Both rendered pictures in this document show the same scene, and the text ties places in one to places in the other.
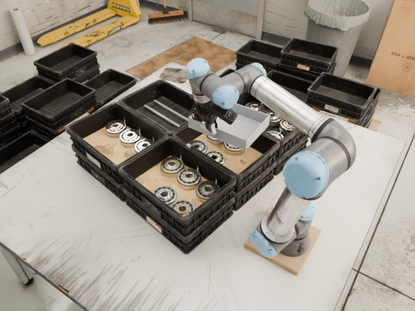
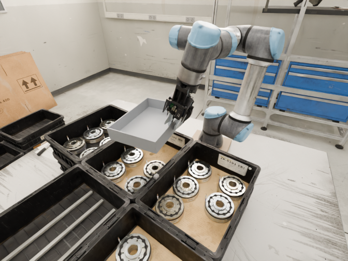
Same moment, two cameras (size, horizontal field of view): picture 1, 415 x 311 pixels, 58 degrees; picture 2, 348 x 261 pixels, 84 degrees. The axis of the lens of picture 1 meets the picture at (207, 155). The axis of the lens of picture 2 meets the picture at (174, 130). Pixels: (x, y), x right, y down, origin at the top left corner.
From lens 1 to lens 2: 1.46 m
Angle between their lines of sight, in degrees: 72
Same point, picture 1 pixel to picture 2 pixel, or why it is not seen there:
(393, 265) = not seen: hidden behind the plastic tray
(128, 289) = (306, 247)
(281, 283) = (240, 148)
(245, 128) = (156, 116)
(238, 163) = (155, 156)
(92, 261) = not seen: outside the picture
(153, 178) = (189, 229)
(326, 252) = not seen: hidden behind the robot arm
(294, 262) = (226, 140)
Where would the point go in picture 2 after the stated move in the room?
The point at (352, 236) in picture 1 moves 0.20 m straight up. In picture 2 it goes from (193, 121) to (196, 97)
